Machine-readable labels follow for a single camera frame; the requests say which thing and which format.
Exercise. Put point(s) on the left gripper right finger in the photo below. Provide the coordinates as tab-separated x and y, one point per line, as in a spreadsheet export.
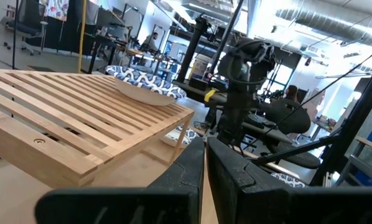
267	205

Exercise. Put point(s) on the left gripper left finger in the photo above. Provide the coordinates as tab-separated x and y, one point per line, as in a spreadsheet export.
142	205

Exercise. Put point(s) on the blue patterned paper bowl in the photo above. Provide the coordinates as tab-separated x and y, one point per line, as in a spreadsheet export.
142	90
290	180

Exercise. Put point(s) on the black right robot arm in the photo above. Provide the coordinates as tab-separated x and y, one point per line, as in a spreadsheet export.
242	77

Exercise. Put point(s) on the wooden slatted shelf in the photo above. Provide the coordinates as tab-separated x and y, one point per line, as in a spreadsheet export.
64	124

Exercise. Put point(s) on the person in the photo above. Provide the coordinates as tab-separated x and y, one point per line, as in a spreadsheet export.
287	115
150	42

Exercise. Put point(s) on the black upright pole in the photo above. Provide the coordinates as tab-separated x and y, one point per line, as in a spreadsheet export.
192	49

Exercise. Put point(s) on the black office chair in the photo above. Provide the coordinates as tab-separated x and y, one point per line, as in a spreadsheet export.
24	28

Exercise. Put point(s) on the colourful floral cloth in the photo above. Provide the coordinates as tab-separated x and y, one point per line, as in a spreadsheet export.
57	9

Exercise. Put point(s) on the black aluminium table frame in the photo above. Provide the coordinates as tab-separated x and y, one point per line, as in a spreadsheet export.
357	124

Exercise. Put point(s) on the silver ventilation duct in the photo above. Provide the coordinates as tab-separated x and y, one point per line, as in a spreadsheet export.
329	21

